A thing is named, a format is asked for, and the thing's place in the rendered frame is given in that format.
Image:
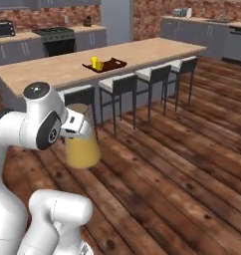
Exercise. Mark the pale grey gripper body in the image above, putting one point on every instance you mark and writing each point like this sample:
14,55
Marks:
80,132

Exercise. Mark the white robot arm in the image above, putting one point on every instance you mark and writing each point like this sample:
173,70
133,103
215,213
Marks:
13,186

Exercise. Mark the glass pitcher with yellow juice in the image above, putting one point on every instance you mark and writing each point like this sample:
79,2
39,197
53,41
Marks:
82,154

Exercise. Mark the wooden top dining counter island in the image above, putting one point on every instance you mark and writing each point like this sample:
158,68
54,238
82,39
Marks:
59,71

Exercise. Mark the yellow mug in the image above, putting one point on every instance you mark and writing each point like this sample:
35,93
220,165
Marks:
99,65

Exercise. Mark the yellow cup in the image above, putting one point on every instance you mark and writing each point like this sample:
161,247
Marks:
93,60

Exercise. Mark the dark brown tray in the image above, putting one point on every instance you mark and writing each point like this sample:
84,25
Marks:
113,63

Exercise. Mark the black stool with white seat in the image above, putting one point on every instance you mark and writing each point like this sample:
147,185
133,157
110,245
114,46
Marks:
156,73
80,96
186,65
120,85

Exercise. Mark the black stove with oven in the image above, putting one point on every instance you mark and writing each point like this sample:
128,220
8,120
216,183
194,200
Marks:
57,41

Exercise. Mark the grey base cupboard run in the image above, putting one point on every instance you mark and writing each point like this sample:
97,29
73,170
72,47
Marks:
16,50
91,38
192,35

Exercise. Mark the dark kettle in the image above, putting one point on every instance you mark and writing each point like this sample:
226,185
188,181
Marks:
87,21

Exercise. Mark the grey fridge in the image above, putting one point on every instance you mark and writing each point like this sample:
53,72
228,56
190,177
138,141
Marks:
116,18

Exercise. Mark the black toaster oven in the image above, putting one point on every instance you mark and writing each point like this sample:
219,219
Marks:
3,28

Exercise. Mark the silver toaster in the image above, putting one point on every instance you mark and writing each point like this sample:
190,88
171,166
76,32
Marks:
183,12

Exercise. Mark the grey dishwasher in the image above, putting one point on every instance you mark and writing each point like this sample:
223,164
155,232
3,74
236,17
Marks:
236,45

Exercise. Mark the steel sink with tap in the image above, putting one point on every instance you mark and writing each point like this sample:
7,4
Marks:
220,20

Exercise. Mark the grey wall cupboard run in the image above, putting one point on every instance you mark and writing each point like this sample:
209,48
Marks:
43,3

